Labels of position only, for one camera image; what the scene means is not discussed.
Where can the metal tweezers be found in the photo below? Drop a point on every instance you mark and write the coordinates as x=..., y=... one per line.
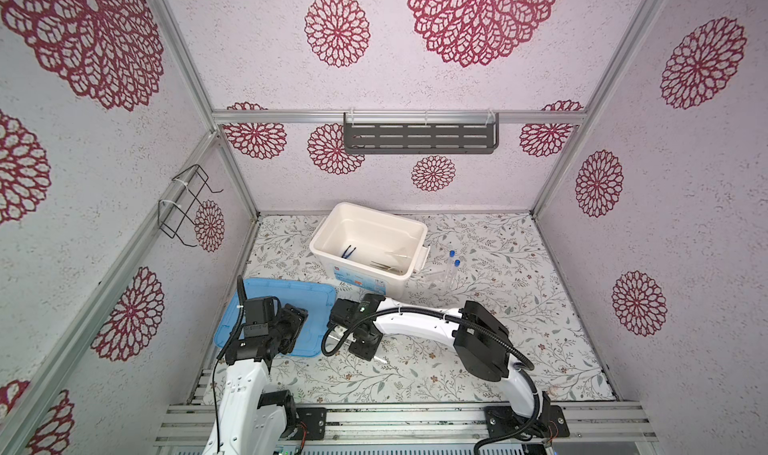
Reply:
x=386, y=268

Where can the black wire wall rack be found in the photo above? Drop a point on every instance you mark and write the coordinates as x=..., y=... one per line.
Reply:
x=192, y=217

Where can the grey wall shelf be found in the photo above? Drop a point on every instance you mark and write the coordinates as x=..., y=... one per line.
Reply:
x=424, y=138

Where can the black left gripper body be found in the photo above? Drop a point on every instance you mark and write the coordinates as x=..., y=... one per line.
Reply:
x=286, y=327

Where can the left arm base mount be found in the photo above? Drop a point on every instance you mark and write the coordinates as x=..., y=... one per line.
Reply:
x=304, y=423

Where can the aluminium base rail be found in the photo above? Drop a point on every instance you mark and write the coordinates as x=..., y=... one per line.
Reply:
x=454, y=428

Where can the blue plastic bin lid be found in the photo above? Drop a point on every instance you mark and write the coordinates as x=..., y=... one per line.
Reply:
x=317, y=299

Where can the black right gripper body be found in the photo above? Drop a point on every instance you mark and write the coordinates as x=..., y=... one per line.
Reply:
x=360, y=347

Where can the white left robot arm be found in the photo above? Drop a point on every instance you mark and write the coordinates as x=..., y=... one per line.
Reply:
x=250, y=419

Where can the blue pen dropper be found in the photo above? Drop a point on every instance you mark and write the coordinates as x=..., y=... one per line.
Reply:
x=348, y=252

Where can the white plastic storage bin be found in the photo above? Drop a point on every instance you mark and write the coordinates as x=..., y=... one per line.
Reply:
x=379, y=236

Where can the blue capped test tube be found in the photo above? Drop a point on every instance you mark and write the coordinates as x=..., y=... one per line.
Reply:
x=455, y=270
x=451, y=263

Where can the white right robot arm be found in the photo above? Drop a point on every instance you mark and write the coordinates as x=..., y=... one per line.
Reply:
x=479, y=339

